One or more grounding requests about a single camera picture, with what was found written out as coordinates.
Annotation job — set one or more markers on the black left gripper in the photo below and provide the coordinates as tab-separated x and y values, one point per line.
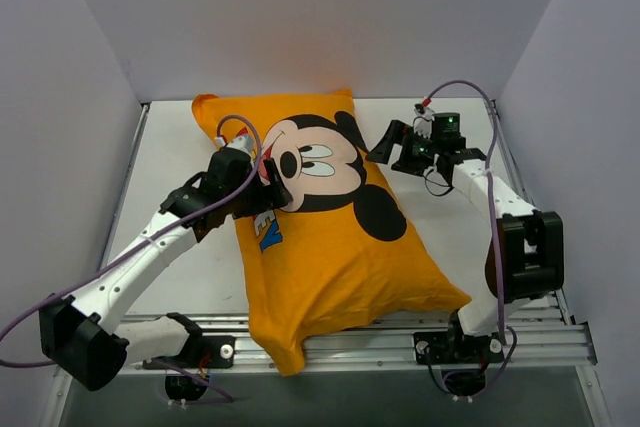
270	187

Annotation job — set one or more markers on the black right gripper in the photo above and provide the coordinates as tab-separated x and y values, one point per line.
406	148

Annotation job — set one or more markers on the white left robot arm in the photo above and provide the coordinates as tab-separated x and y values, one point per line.
83	332

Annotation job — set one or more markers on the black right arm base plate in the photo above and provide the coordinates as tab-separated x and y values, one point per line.
438	348

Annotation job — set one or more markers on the aluminium front rail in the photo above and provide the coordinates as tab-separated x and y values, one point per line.
539	338

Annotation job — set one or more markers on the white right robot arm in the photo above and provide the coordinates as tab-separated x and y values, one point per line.
525	259

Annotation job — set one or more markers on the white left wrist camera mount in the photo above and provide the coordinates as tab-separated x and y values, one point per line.
243	142

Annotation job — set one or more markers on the orange Mickey Mouse pillowcase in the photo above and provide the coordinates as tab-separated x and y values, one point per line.
342	253

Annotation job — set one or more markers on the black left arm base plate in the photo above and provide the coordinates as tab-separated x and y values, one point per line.
207	352

